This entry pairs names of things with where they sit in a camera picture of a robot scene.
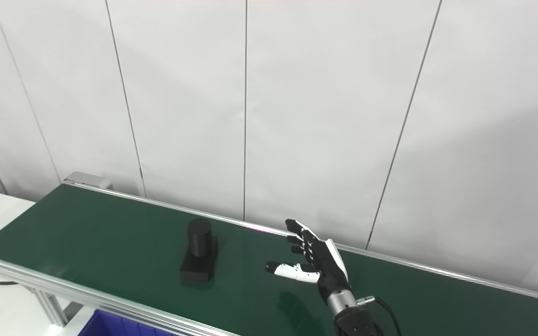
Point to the black cylinder-on-block part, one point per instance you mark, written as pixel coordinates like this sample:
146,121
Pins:
199,252

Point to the aluminium conveyor leg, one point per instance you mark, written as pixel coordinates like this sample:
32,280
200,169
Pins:
52,305

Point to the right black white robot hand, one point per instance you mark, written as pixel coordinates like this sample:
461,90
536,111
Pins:
327,268

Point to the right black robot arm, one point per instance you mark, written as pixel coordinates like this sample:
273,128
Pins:
353,319

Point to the blue plastic bin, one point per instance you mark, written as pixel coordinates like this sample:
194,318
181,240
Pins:
115,326

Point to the green conveyor belt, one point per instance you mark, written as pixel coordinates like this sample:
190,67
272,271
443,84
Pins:
87,294
110,238

